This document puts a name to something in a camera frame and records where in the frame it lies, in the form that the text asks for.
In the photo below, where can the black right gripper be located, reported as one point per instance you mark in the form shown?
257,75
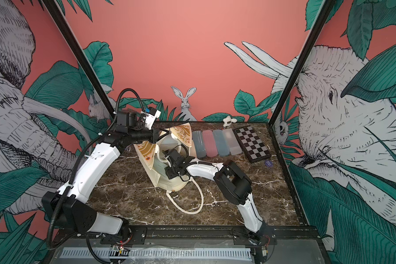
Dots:
168,170

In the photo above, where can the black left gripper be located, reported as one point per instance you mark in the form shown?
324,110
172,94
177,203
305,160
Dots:
155,136

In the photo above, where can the cream floral canvas tote bag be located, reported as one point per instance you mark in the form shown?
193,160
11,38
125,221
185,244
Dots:
156,164

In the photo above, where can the pink pencil case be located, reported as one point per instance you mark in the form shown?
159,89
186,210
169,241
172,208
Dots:
209,143

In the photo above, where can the translucent white pencil case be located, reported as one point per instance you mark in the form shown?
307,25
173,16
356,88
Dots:
232,142

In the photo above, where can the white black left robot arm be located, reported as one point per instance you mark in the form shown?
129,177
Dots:
67,207

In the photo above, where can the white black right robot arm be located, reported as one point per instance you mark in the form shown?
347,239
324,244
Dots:
233,183

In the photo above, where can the light teal case in bag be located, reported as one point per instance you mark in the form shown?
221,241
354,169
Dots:
199,144

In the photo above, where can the small white toy figure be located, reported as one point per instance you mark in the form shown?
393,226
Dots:
228,121

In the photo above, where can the black white chessboard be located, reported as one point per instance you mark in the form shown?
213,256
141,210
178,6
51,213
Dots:
251,144

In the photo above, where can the small purple round sticker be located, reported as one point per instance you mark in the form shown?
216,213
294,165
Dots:
269,163

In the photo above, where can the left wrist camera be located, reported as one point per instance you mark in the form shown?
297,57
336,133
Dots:
131,120

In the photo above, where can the black front mounting rail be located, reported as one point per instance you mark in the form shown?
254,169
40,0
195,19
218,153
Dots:
239,235

